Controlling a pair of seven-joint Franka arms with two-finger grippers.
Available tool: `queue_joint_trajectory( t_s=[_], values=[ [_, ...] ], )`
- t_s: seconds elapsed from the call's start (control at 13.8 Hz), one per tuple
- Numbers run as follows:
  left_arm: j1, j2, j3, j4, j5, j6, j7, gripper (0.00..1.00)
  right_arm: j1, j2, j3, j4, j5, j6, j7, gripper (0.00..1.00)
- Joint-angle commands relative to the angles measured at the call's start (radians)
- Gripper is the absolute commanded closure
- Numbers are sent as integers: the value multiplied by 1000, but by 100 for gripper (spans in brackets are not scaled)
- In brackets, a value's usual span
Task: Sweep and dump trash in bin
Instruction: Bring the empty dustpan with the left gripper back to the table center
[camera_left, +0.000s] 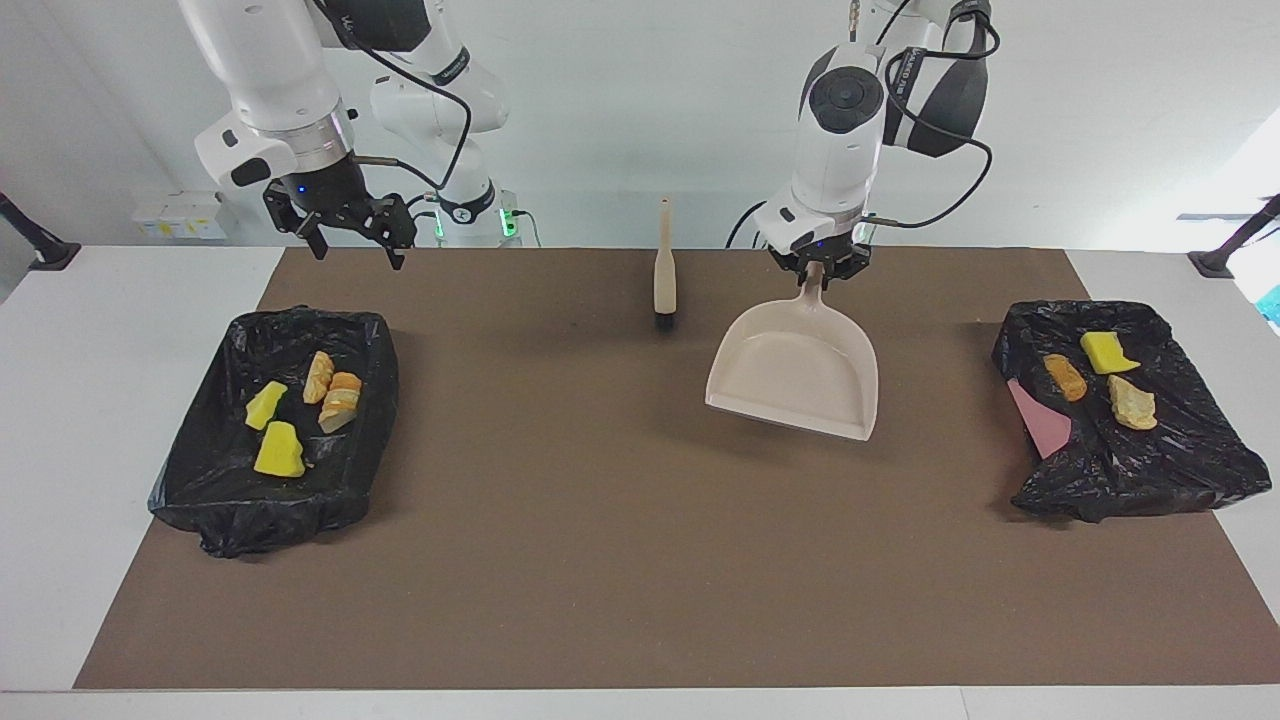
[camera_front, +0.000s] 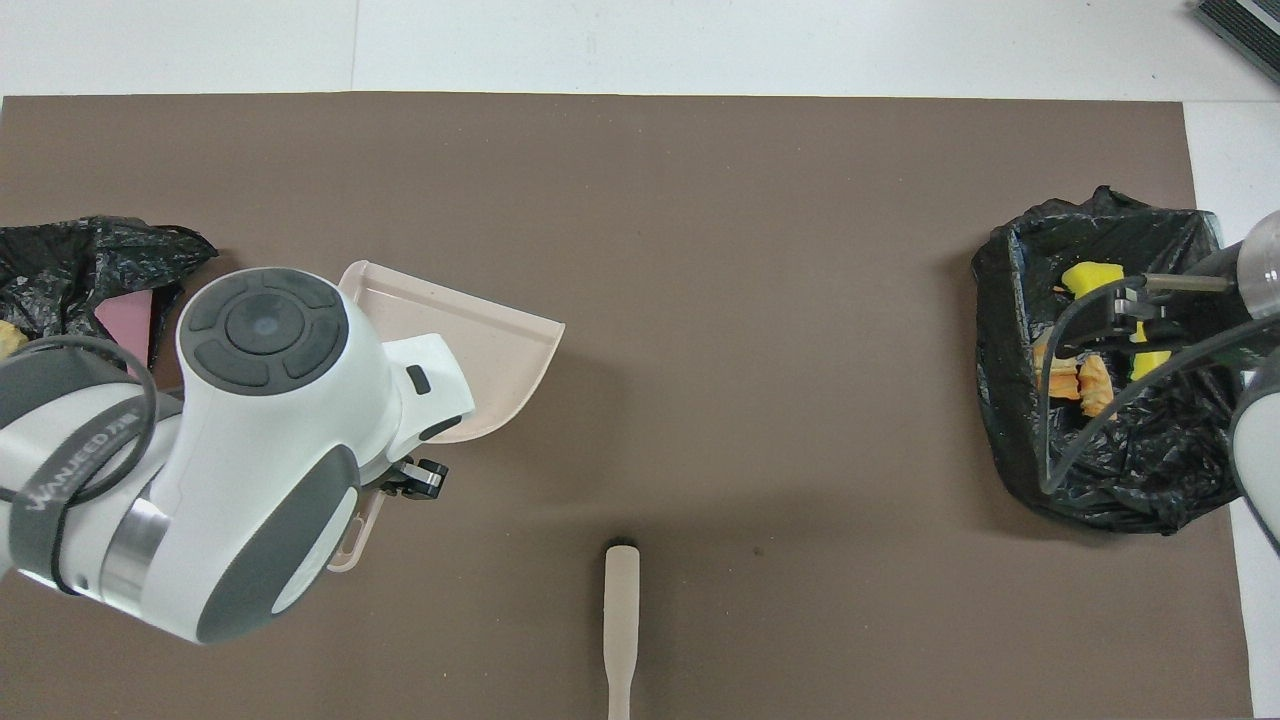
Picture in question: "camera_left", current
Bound small yellow sponge wedge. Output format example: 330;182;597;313
245;380;288;432

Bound brown bread roll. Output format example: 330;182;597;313
1044;353;1089;403

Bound black bag lined bin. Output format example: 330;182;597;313
148;308;400;559

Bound black camera stand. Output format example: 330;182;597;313
1188;195;1280;279
0;192;81;272

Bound black left base cable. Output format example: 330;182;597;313
728;200;766;249

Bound crumpled black trash bag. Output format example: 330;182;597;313
992;299;1273;524

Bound beige brush black bristles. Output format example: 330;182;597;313
653;196;680;332

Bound white wall socket box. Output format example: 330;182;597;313
133;190;236;241

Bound large yellow sponge piece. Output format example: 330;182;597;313
253;421;307;479

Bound beige plastic dustpan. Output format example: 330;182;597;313
704;262;881;442

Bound brown table mat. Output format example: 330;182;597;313
72;246;1280;691

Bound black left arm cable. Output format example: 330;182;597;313
862;0;1001;232

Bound pink plastic bin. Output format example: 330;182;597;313
1006;380;1073;461

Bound orange striped bread piece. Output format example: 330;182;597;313
318;371;362;435

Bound notched yellow sponge piece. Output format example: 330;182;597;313
1079;331;1142;376

